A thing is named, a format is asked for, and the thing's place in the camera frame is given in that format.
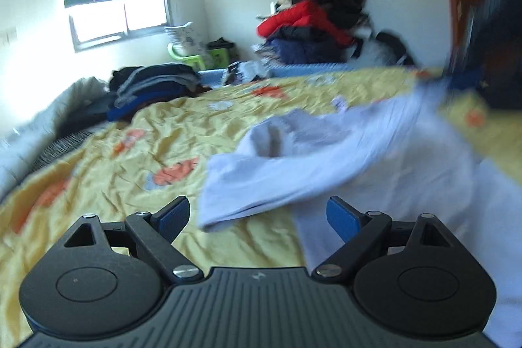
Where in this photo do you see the white wall switch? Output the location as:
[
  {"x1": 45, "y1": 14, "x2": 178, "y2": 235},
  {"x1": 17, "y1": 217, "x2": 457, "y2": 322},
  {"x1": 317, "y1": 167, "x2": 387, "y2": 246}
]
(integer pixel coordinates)
[{"x1": 0, "y1": 27, "x2": 18, "y2": 46}]

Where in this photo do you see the lavender lace-trimmed shirt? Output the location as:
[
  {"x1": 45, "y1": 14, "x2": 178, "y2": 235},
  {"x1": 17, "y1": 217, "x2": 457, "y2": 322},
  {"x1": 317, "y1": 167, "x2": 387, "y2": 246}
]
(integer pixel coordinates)
[{"x1": 197, "y1": 87, "x2": 521, "y2": 347}]

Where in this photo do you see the floral white pillow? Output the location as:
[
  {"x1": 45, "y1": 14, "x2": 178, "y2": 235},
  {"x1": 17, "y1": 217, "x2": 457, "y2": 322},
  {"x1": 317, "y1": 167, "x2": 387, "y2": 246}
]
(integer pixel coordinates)
[{"x1": 164, "y1": 21, "x2": 207, "y2": 57}]

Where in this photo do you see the folded dark clothes stack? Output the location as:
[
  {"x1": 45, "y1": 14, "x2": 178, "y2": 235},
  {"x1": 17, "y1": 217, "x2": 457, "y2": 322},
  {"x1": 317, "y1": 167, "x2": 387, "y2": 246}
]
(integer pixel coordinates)
[{"x1": 107, "y1": 64, "x2": 210, "y2": 122}]

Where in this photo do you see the pile of jackets red black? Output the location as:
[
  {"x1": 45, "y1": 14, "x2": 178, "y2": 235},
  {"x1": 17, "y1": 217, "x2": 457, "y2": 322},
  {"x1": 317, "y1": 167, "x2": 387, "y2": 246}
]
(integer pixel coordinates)
[{"x1": 252, "y1": 0, "x2": 417, "y2": 68}]

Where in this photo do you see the grey white patterned blanket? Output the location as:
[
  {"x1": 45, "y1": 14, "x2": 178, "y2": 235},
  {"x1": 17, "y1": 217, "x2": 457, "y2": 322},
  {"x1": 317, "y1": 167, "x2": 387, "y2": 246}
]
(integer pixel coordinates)
[{"x1": 1, "y1": 77, "x2": 108, "y2": 200}]

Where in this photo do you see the bedroom window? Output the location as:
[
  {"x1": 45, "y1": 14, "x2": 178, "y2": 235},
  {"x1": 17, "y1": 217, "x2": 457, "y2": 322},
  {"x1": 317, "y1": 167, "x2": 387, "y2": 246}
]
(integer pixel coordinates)
[{"x1": 67, "y1": 0, "x2": 172, "y2": 52}]

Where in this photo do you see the yellow cartoon print quilt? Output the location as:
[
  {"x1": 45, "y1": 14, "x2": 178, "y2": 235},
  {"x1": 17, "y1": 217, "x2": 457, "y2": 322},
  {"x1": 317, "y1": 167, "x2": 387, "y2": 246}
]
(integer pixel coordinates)
[{"x1": 1, "y1": 67, "x2": 521, "y2": 347}]

